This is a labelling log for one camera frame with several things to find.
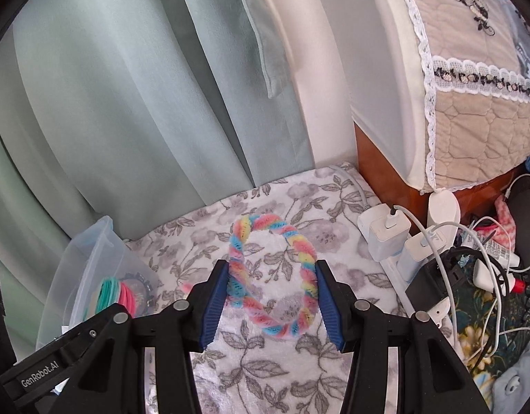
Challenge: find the white charger cable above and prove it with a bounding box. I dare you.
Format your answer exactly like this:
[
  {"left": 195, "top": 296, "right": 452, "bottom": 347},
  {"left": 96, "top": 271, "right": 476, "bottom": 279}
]
[{"left": 388, "top": 205, "right": 468, "bottom": 363}]

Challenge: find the small white charger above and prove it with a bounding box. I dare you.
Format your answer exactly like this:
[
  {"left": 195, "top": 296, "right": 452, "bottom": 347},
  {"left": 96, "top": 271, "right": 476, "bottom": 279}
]
[{"left": 399, "top": 230, "right": 447, "bottom": 283}]

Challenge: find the black beaded hair band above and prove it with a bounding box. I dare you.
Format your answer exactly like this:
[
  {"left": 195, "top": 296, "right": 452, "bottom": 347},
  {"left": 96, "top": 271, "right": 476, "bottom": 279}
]
[{"left": 122, "top": 271, "right": 154, "bottom": 315}]

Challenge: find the white plug adapter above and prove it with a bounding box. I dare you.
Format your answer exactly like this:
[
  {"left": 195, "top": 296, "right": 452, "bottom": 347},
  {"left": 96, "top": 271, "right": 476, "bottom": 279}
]
[{"left": 428, "top": 190, "right": 460, "bottom": 242}]

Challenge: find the black power adapter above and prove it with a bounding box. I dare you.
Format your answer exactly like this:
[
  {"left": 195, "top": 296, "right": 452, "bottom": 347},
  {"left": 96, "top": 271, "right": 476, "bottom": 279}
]
[{"left": 407, "top": 246, "right": 507, "bottom": 315}]

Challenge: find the clear plastic container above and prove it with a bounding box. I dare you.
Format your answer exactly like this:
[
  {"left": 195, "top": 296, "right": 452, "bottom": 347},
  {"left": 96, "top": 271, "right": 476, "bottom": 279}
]
[{"left": 36, "top": 216, "right": 162, "bottom": 350}]

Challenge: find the pale green curtain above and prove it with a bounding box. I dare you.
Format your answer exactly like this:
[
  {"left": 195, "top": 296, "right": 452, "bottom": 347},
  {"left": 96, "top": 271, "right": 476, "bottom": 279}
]
[{"left": 0, "top": 0, "right": 317, "bottom": 350}]

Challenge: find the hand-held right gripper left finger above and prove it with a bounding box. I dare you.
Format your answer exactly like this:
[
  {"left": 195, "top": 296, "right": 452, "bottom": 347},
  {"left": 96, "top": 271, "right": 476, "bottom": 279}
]
[{"left": 62, "top": 259, "right": 229, "bottom": 414}]

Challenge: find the white tube red cap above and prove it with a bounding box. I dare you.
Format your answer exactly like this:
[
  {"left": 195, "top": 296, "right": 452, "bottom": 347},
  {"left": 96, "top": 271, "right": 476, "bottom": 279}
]
[{"left": 461, "top": 230, "right": 527, "bottom": 294}]

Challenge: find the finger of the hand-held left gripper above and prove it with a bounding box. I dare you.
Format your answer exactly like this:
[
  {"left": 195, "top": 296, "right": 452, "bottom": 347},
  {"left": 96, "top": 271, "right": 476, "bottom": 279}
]
[{"left": 53, "top": 303, "right": 128, "bottom": 365}]

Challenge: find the white mattress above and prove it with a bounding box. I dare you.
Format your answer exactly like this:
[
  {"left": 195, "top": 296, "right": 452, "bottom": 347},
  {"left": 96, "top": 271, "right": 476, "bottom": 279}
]
[{"left": 291, "top": 0, "right": 434, "bottom": 190}]

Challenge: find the quilted lace bed cover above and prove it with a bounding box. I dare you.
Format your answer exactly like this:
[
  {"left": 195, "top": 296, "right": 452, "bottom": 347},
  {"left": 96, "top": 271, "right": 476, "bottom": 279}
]
[{"left": 383, "top": 0, "right": 530, "bottom": 195}]

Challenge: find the grey floral blanket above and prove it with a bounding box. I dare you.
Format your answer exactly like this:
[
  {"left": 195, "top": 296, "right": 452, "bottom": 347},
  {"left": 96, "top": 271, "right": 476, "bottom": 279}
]
[{"left": 53, "top": 161, "right": 425, "bottom": 414}]

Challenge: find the teal pink hair tie bundle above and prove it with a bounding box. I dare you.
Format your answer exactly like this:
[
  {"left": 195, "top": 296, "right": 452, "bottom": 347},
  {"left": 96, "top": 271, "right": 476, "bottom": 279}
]
[{"left": 83, "top": 277, "right": 138, "bottom": 317}]

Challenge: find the pale green hanging cloth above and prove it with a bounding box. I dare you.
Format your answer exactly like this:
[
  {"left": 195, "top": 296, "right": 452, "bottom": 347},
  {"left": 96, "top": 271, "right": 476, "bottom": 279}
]
[{"left": 222, "top": 0, "right": 300, "bottom": 100}]

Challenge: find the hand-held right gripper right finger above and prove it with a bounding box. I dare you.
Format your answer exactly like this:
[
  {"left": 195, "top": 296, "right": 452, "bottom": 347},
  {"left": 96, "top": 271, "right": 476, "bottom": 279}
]
[{"left": 315, "top": 260, "right": 492, "bottom": 414}]

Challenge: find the dark floral cloth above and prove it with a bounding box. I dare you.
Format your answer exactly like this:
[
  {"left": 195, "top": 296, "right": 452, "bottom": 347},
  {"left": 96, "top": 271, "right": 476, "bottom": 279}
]
[{"left": 438, "top": 259, "right": 530, "bottom": 372}]

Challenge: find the large white charger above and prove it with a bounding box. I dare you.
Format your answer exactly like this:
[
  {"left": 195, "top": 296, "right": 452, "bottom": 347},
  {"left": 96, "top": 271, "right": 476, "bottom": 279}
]
[{"left": 357, "top": 205, "right": 412, "bottom": 262}]

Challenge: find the pink cloth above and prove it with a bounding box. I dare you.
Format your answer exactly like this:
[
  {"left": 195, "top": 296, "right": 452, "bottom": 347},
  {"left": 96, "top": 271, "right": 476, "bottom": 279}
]
[{"left": 493, "top": 196, "right": 518, "bottom": 253}]

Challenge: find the rainbow twisted hair tie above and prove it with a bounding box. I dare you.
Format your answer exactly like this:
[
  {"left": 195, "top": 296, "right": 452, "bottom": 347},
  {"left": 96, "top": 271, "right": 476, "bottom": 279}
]
[{"left": 224, "top": 212, "right": 322, "bottom": 337}]

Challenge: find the wooden bed frame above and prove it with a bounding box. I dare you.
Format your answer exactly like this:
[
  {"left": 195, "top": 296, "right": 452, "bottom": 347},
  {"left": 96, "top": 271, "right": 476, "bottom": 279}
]
[{"left": 353, "top": 121, "right": 529, "bottom": 234}]

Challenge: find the light blue cloth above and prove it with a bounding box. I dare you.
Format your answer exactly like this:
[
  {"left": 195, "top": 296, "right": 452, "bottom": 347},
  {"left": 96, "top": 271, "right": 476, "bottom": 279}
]
[{"left": 476, "top": 341, "right": 530, "bottom": 414}]

